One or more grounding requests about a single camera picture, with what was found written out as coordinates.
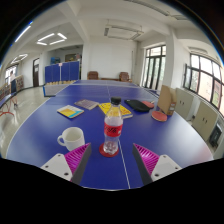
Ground dark wooden door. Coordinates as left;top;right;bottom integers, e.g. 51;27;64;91
32;58;41;88

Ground blue partition panels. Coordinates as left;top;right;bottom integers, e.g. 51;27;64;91
44;60;81;84

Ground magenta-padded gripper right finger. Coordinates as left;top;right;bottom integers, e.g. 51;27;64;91
131;143;183;186

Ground bookshelf with books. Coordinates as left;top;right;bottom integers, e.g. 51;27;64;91
0;74;25;98

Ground white two-door cabinet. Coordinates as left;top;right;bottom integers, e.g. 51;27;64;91
174;87;195;122
191;100;219;142
213;133;224;160

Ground large multi-pane window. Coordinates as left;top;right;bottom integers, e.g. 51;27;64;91
182;53;224;116

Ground ceiling air conditioner unit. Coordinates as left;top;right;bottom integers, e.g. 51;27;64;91
103;22;145;42

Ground tall glass door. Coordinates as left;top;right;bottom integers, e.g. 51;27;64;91
142;45;167;91

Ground red table tennis paddle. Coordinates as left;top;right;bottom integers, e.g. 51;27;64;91
151;110;169;123
141;100;156;110

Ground black bin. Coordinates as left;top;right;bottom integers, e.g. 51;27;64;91
208;122;224;149

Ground low wooden coffee table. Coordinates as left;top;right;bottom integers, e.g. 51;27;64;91
98;77;121;82

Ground small yellow and blue book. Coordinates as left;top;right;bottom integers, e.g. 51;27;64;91
56;104;85;120

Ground grey-brown notebook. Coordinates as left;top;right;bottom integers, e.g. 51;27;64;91
73;98;100;111

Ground cardboard file holder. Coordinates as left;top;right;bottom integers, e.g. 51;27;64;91
157;84;177;116

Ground white mug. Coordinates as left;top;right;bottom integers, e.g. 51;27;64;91
56;126;86;153

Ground brown armchair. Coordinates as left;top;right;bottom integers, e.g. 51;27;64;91
86;70;100;81
118;71;132;83

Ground clear bottle with red label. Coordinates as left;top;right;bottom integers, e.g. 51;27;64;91
102;96;124;156

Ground ceiling strip lights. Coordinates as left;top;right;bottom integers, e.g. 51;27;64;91
9;24;68;66

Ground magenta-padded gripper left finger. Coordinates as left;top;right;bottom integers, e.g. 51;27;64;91
40;142;93;186

